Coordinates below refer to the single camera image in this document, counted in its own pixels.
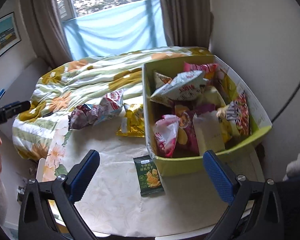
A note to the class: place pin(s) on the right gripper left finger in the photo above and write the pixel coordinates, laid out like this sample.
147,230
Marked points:
36,220

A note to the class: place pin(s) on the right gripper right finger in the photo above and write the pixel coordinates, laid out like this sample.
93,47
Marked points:
254,208

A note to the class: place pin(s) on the translucent white snack pack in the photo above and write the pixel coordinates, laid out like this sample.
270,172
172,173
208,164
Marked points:
208,133

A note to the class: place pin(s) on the pink white snack bag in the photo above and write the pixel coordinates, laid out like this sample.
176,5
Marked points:
166,134

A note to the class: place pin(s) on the floral green orange blanket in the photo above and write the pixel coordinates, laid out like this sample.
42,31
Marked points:
74,83

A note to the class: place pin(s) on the maroon blue snack bag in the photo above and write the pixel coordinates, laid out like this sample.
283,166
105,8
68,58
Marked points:
82,116

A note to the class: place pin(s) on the purple chips bag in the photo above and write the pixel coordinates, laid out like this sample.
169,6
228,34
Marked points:
186,134

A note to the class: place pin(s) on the red noodle snack bag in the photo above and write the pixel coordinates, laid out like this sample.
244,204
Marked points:
236,116

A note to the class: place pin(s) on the small green biscuit packet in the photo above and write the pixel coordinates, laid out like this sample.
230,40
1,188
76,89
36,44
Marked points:
148,175

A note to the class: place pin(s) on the red white shrimp chips bag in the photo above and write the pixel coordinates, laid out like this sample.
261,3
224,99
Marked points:
110,106

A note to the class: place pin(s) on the yellow green cardboard box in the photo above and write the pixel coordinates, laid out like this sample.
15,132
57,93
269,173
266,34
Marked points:
197,103

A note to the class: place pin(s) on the left brown curtain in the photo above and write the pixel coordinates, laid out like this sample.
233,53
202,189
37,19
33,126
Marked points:
44,28

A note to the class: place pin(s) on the brown curtain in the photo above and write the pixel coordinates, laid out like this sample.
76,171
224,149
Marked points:
187,23
44,28

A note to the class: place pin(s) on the gold yellow snack bag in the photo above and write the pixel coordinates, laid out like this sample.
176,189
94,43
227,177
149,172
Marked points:
132,124

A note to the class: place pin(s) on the grey white rice snack bag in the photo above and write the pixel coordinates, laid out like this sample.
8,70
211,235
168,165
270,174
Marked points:
184,87

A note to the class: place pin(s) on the pink snack bag at back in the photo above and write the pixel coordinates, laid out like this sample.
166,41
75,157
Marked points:
208,69

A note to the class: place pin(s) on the orange white triangular snack bag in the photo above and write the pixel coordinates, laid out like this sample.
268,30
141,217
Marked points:
161,79

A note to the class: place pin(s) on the light blue window cloth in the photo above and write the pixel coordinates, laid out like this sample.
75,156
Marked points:
122,29

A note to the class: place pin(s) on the right brown curtain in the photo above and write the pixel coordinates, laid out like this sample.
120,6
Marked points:
187,23

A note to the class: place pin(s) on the framed wall picture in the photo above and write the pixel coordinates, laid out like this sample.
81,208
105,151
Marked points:
9,33

